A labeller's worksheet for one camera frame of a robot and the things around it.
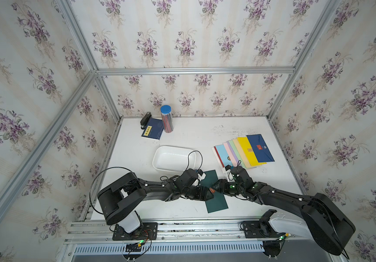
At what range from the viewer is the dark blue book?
43.3 inches

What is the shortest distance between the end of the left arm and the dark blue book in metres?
0.48

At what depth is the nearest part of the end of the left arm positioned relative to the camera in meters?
0.73
